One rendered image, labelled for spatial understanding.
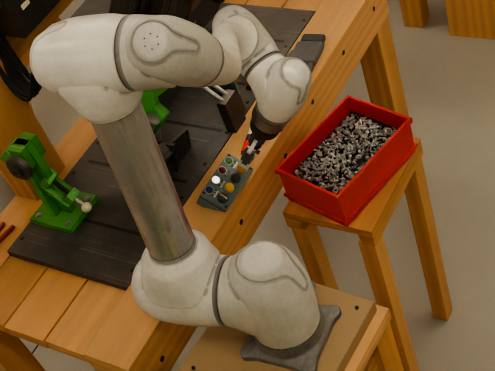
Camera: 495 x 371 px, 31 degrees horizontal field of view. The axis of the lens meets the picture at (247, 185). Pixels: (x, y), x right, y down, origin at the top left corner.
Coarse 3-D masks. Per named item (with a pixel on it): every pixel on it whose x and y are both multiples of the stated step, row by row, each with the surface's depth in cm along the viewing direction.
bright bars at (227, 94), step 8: (208, 88) 244; (216, 88) 246; (216, 96) 245; (224, 96) 246; (232, 96) 245; (224, 104) 243; (232, 104) 246; (240, 104) 250; (224, 112) 246; (232, 112) 247; (240, 112) 250; (224, 120) 249; (232, 120) 248; (240, 120) 251; (232, 128) 250
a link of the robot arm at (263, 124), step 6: (252, 114) 212; (258, 114) 208; (258, 120) 210; (264, 120) 208; (258, 126) 211; (264, 126) 210; (270, 126) 209; (276, 126) 209; (282, 126) 210; (270, 132) 211; (276, 132) 212
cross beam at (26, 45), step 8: (64, 0) 264; (72, 0) 267; (56, 8) 262; (64, 8) 265; (48, 16) 260; (56, 16) 263; (40, 24) 258; (48, 24) 261; (32, 32) 256; (40, 32) 259; (8, 40) 249; (16, 40) 252; (24, 40) 254; (32, 40) 257; (16, 48) 252; (24, 48) 255
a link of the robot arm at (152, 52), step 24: (120, 24) 150; (144, 24) 144; (168, 24) 144; (192, 24) 150; (120, 48) 149; (144, 48) 144; (168, 48) 143; (192, 48) 147; (216, 48) 155; (120, 72) 150; (144, 72) 147; (168, 72) 146; (192, 72) 150; (216, 72) 157
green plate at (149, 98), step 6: (150, 90) 233; (156, 90) 235; (162, 90) 238; (144, 96) 235; (150, 96) 234; (156, 96) 234; (144, 102) 237; (150, 102) 235; (156, 102) 234; (144, 108) 238; (150, 108) 237
